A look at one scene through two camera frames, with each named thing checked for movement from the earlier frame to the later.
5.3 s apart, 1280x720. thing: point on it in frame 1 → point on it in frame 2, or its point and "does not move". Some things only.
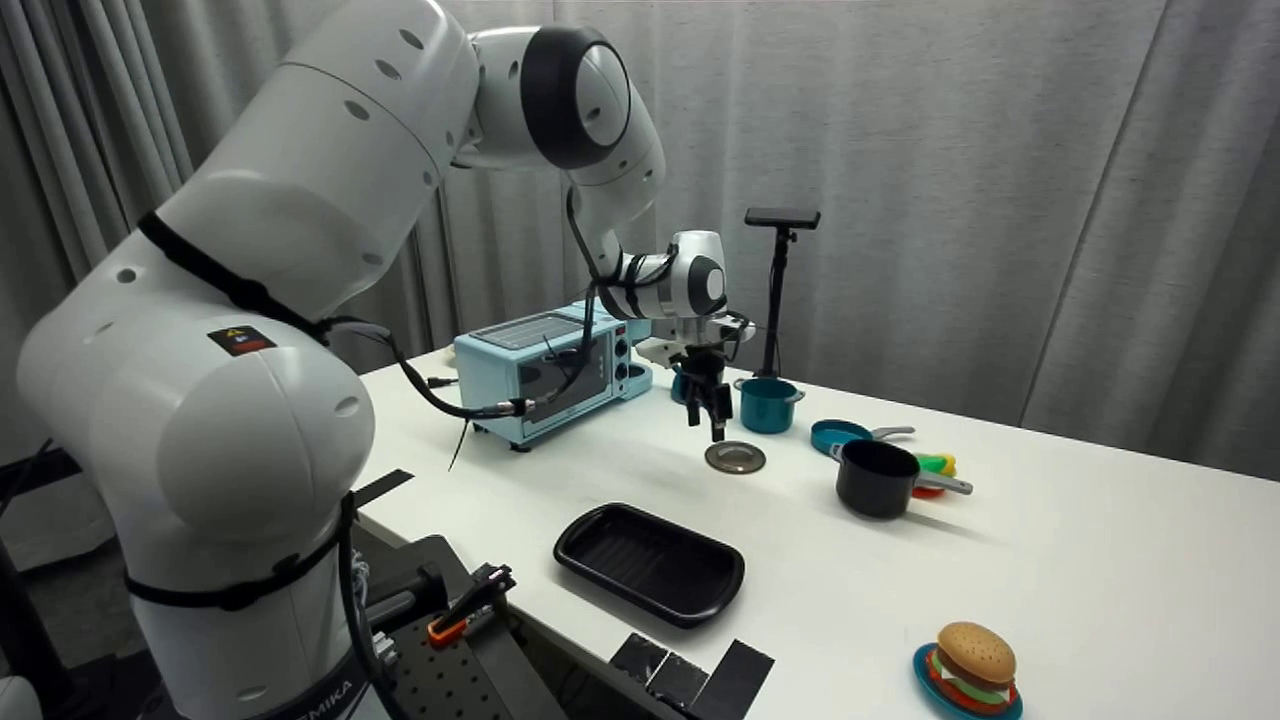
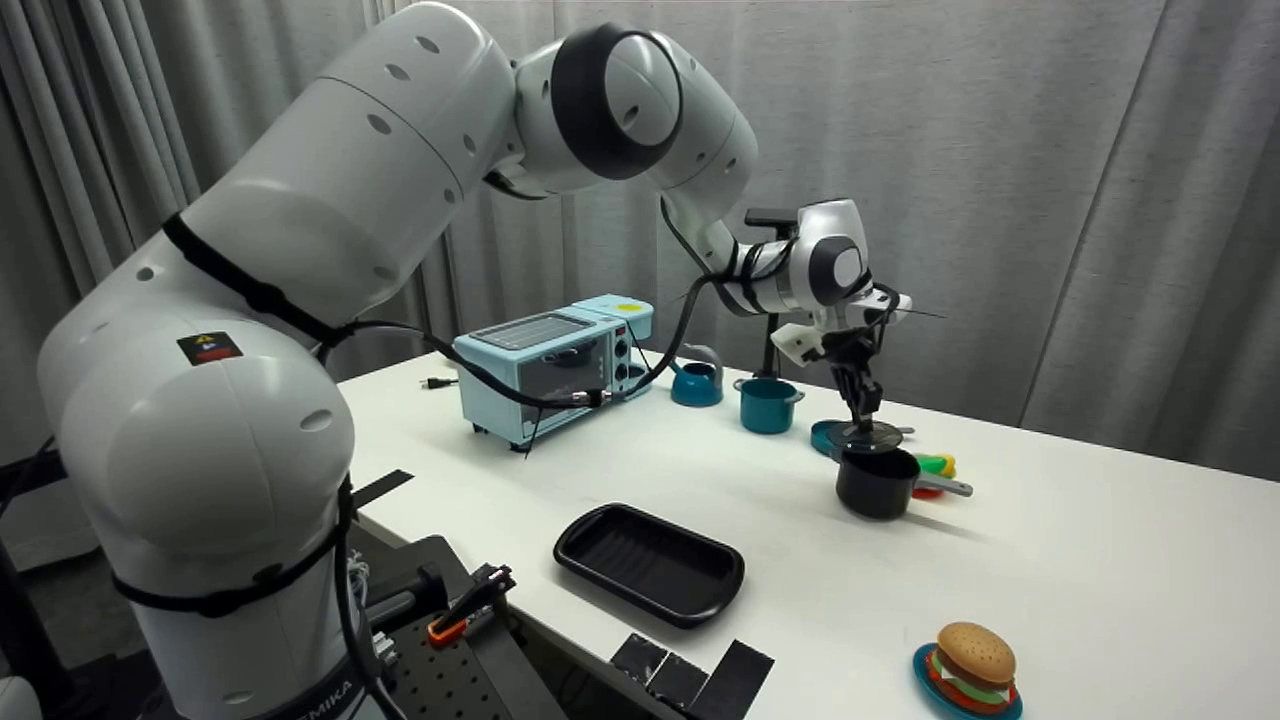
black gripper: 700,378 → 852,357
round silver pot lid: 733,459 → 878,439
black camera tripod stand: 784,224 does not move
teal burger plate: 942,700 does not move
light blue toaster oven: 533,378 does not move
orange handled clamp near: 472,607 does not move
